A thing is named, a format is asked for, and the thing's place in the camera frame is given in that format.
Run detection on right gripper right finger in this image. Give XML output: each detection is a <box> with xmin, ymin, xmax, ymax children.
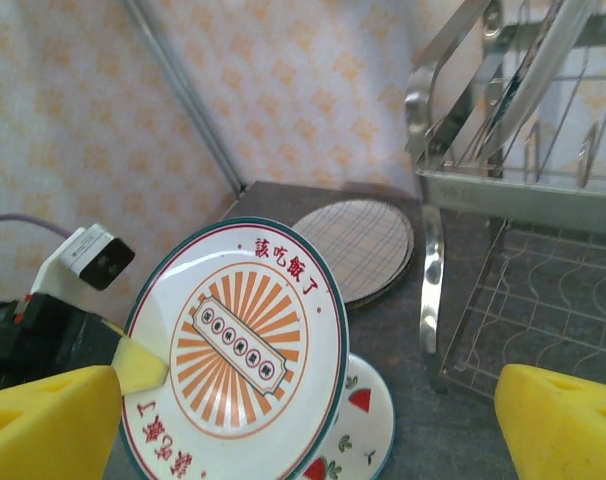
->
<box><xmin>493</xmin><ymin>363</ymin><xmax>606</xmax><ymax>480</ymax></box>

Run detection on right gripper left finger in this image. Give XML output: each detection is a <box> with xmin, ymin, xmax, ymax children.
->
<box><xmin>0</xmin><ymin>364</ymin><xmax>123</xmax><ymax>480</ymax></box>

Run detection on white plate orange sunburst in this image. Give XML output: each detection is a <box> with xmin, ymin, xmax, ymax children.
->
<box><xmin>118</xmin><ymin>215</ymin><xmax>352</xmax><ymax>480</ymax></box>

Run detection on white plate watermelon print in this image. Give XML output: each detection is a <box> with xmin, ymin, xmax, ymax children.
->
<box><xmin>302</xmin><ymin>352</ymin><xmax>397</xmax><ymax>480</ymax></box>

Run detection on white plate blue plaid lines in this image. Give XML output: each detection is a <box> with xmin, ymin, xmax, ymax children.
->
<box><xmin>291</xmin><ymin>199</ymin><xmax>415</xmax><ymax>306</ymax></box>

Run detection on steel dish rack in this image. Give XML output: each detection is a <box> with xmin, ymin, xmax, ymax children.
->
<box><xmin>404</xmin><ymin>0</ymin><xmax>606</xmax><ymax>396</ymax></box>

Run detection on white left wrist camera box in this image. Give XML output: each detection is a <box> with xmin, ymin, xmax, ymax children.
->
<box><xmin>30</xmin><ymin>223</ymin><xmax>137</xmax><ymax>301</ymax></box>

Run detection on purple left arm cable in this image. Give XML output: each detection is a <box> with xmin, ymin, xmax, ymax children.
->
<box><xmin>0</xmin><ymin>213</ymin><xmax>72</xmax><ymax>241</ymax></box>

